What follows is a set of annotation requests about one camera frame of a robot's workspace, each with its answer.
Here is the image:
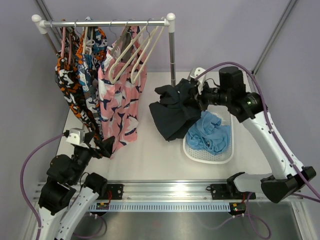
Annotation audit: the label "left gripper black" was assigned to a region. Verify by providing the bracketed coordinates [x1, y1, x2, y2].
[70, 131, 115, 185]

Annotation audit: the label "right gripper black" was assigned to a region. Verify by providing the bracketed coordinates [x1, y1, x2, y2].
[184, 80, 231, 113]

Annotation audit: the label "dark navy shorts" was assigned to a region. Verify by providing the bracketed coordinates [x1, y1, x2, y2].
[149, 78, 201, 142]

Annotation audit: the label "light blue shorts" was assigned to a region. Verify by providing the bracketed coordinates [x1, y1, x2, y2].
[186, 110, 231, 155]

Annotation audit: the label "cream hanger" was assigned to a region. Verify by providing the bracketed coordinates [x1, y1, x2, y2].
[130, 26, 164, 84]
[108, 25, 154, 84]

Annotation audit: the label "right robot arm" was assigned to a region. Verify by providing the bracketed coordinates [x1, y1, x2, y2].
[188, 64, 316, 203]

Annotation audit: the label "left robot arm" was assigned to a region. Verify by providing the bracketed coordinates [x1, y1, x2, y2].
[37, 128, 115, 240]

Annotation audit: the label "pink patterned shorts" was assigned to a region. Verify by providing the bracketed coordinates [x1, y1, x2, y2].
[97, 24, 148, 160]

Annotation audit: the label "black orange camouflage shorts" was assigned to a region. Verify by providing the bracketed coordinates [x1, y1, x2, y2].
[55, 27, 97, 132]

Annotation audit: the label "blue orange camouflage shorts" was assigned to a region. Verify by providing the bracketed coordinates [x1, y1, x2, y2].
[76, 26, 108, 139]

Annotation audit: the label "white plastic hanger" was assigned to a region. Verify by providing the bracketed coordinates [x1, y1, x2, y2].
[76, 26, 95, 57]

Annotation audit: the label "grey hanger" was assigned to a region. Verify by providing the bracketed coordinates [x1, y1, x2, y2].
[110, 24, 134, 64]

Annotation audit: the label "pink hanger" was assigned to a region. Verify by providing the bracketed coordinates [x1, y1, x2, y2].
[60, 27, 72, 65]

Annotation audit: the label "white perforated plastic basket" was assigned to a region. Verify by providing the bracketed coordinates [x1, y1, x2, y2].
[183, 106, 234, 165]

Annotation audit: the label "white metal clothes rack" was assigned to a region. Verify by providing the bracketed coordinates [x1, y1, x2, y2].
[31, 13, 176, 84]

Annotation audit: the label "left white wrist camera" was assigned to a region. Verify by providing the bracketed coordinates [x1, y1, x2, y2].
[66, 128, 85, 146]

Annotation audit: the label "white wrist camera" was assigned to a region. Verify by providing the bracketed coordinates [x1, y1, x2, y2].
[66, 128, 85, 146]
[187, 67, 206, 95]

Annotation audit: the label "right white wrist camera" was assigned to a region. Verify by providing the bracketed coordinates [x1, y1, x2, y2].
[187, 67, 206, 95]

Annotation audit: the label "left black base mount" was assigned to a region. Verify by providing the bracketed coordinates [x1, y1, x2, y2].
[98, 183, 124, 200]

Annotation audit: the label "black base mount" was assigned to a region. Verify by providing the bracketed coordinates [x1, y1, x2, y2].
[98, 183, 124, 200]
[206, 183, 234, 200]

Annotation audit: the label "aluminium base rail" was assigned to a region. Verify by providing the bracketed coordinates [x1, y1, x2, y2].
[107, 180, 248, 202]

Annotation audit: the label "slotted white cable duct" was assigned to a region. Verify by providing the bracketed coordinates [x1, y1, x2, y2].
[88, 202, 231, 212]

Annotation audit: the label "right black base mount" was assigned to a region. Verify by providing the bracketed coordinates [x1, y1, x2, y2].
[206, 183, 234, 200]

